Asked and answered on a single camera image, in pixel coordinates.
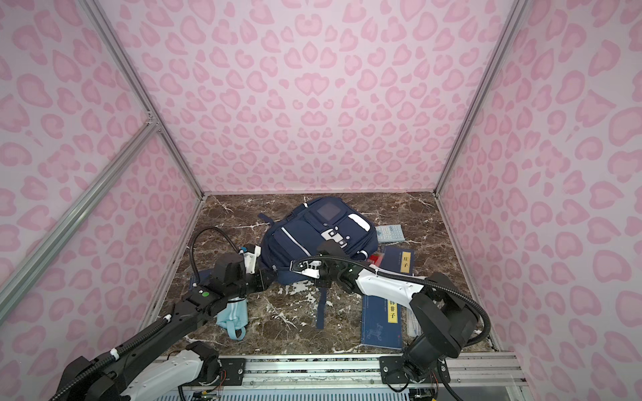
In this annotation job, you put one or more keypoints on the teal pencil case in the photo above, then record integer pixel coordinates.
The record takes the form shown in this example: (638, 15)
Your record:
(234, 319)

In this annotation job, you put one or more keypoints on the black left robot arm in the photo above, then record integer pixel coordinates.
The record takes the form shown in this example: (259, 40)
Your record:
(130, 371)

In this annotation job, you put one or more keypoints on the right aluminium corner post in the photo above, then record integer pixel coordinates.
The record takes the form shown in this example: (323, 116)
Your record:
(518, 13)

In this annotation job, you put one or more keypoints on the light blue calculator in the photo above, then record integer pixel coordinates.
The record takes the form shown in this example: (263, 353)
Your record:
(390, 234)

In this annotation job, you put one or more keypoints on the blue book yellow label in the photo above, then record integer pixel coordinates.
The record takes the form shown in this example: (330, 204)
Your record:
(399, 260)
(381, 324)

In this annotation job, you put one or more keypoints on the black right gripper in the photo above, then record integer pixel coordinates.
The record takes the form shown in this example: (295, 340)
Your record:
(326, 273)

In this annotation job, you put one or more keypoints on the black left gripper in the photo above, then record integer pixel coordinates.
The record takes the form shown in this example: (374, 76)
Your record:
(263, 280)

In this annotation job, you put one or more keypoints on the red stationery packet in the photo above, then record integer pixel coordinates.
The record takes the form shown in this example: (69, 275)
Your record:
(376, 259)

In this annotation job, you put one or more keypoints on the left diagonal aluminium strut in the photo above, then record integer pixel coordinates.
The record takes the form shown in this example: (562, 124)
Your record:
(33, 266)

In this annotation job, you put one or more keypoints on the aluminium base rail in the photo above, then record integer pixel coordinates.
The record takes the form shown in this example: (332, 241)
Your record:
(473, 376)

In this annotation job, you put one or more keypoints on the blue book yellow label front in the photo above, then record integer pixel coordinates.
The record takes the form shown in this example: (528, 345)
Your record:
(381, 324)

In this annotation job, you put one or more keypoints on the navy blue backpack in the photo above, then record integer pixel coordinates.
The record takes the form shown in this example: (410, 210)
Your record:
(309, 226)

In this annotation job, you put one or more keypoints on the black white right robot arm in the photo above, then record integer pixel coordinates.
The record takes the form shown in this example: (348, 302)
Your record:
(450, 321)

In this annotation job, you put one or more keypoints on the clear plastic ruler case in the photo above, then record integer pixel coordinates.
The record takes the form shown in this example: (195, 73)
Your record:
(413, 327)

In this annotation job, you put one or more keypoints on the left aluminium corner post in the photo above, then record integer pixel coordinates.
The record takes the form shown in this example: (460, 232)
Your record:
(107, 33)

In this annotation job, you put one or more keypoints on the aluminium corner post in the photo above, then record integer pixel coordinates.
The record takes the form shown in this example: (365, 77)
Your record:
(518, 13)
(107, 33)

